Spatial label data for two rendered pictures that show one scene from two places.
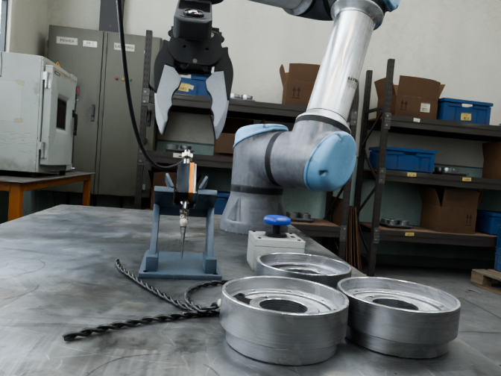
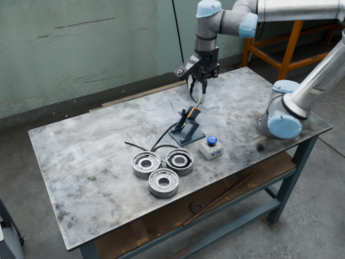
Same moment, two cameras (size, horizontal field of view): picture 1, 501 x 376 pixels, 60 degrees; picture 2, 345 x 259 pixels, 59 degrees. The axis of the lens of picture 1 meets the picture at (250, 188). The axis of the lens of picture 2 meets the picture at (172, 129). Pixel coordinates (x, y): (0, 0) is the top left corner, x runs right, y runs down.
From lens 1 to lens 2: 1.05 m
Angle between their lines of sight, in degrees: 70
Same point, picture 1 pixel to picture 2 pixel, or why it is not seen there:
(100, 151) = not seen: outside the picture
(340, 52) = (318, 69)
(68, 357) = (119, 146)
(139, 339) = (132, 150)
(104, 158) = not seen: outside the picture
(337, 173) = (279, 132)
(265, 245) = (200, 145)
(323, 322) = (136, 171)
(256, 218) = (264, 126)
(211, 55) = (198, 77)
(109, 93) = not seen: outside the picture
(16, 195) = (298, 21)
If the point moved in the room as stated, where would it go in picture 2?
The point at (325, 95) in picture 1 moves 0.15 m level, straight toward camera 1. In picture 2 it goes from (296, 91) to (256, 95)
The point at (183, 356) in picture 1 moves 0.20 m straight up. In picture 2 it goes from (129, 158) to (126, 118)
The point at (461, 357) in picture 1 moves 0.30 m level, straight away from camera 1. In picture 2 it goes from (159, 200) to (247, 208)
